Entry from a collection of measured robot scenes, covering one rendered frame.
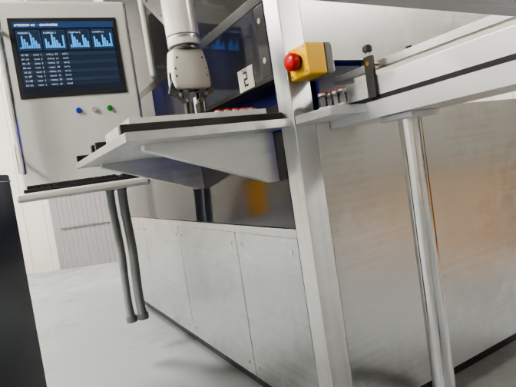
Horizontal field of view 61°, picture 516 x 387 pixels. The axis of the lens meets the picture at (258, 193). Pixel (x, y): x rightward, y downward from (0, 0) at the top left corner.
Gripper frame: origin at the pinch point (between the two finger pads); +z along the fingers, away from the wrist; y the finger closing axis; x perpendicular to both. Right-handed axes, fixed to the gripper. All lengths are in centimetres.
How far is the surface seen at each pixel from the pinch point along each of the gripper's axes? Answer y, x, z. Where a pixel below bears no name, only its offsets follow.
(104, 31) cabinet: 0, -81, -48
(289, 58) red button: -13.7, 24.8, -5.8
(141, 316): 2, -91, 74
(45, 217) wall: 12, -429, 34
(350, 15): -40.2, 18.2, -18.9
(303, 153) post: -18.6, 18.3, 15.3
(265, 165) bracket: -13.4, 8.3, 16.6
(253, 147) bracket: -10.8, 8.4, 11.8
